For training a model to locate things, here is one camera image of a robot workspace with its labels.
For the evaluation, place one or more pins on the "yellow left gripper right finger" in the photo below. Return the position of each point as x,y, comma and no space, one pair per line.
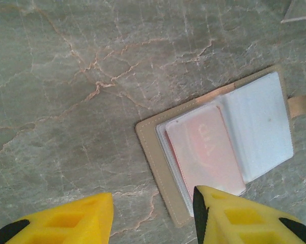
239,223

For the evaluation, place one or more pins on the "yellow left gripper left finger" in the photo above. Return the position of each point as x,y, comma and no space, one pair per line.
71,223

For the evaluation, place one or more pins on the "taupe leather card holder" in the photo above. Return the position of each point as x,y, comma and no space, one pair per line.
152,157

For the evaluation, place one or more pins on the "clear acrylic card stand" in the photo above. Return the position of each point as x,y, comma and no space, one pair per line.
301,12

